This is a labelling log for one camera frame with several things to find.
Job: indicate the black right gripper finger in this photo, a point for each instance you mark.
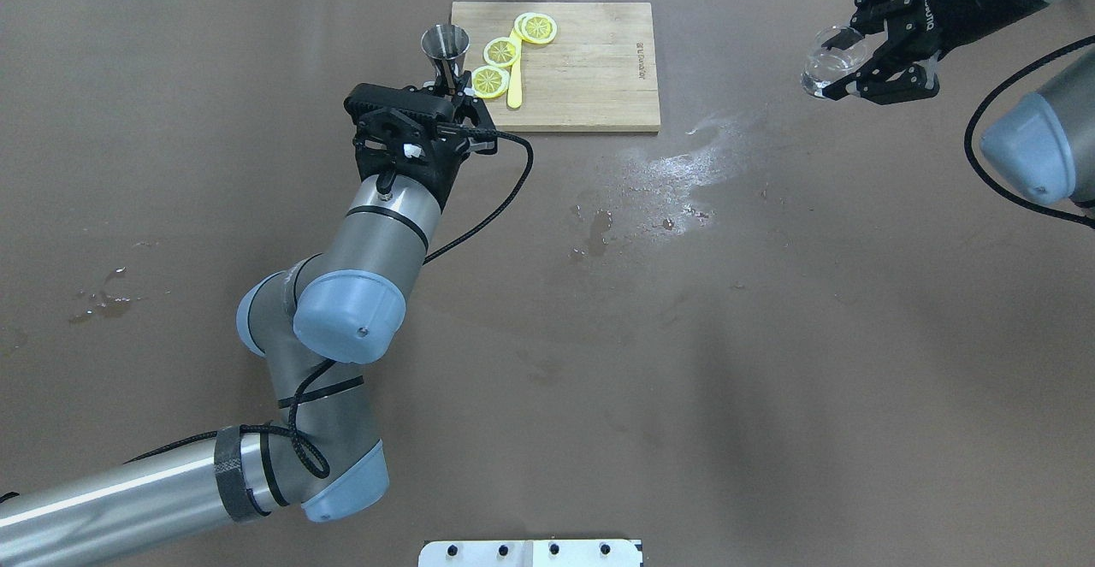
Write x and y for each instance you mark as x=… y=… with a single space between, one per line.
x=893 y=17
x=891 y=76

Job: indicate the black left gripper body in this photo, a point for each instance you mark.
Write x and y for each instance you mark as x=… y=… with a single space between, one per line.
x=444 y=170

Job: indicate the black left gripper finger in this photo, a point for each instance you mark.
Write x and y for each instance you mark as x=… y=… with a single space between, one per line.
x=471 y=113

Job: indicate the small glass measuring cup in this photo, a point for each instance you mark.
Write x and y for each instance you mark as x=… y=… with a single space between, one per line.
x=837 y=52

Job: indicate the steel double jigger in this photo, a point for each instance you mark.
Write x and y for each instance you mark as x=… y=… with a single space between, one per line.
x=445 y=46

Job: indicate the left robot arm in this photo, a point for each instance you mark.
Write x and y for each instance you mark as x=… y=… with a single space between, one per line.
x=316 y=325

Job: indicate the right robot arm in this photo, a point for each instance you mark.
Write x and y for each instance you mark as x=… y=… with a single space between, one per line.
x=1039 y=155

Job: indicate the lemon slice bottom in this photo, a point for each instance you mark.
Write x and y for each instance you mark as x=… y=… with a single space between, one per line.
x=489 y=81

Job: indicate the lemon slice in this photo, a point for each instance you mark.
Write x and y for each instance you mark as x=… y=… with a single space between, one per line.
x=502 y=52
x=489 y=81
x=536 y=28

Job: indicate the lemon slice middle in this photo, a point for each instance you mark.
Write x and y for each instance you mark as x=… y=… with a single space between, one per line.
x=502 y=52

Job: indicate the lemon slice top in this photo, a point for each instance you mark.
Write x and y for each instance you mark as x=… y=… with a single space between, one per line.
x=536 y=28

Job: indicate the bamboo cutting board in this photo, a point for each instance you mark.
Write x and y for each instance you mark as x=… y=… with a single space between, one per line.
x=598 y=75

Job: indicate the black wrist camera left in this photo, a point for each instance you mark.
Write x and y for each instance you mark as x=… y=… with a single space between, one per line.
x=417 y=105

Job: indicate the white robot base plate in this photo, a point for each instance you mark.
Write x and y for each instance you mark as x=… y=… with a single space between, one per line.
x=532 y=552

